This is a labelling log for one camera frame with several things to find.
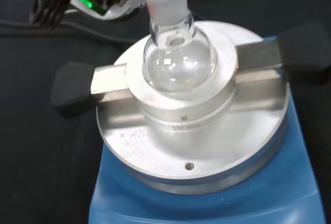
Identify clear round-bottom glass flask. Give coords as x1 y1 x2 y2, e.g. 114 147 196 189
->
142 0 217 94

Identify black hand cable bundle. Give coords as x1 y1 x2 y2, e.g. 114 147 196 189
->
31 0 76 26

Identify aluminium heating block, black handles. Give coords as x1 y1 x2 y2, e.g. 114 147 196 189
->
50 21 331 136

